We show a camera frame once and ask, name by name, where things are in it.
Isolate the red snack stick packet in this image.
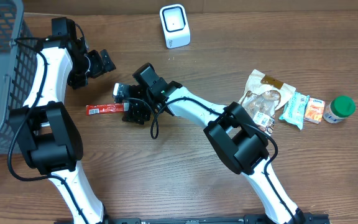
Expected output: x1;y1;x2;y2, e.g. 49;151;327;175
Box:
86;103;129;115

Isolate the beige dog bone treat bag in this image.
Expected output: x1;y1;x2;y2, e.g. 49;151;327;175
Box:
238;69;296;136

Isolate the teal orange tissue pack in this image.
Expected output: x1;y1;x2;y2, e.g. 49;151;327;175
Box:
279;92;310;130

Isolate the small green lidded jar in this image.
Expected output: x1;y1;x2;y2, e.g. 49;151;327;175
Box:
323;95;356;124

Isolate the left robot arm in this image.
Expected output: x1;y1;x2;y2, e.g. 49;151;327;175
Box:
7;17;116;223

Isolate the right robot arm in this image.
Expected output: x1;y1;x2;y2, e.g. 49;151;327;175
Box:
112;63;306;223

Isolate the white barcode scanner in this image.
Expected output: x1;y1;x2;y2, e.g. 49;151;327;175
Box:
159;4;191;49

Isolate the grey plastic mesh basket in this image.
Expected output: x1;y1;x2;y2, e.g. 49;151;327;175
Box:
0;0;37;154

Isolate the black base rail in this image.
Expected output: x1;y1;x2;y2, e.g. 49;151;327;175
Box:
107;213;331;224

